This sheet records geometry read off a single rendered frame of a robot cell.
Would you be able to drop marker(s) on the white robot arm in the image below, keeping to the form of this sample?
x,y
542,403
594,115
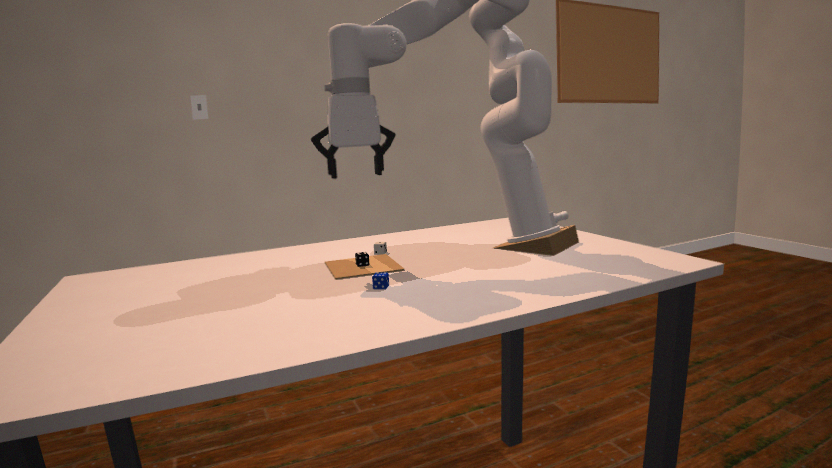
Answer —
x,y
526,75

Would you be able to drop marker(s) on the blue die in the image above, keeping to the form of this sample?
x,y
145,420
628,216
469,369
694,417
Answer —
x,y
380,280

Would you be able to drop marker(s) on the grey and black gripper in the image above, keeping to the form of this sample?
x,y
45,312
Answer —
x,y
354,122

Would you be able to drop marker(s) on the brown mat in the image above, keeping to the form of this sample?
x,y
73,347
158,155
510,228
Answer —
x,y
347,268

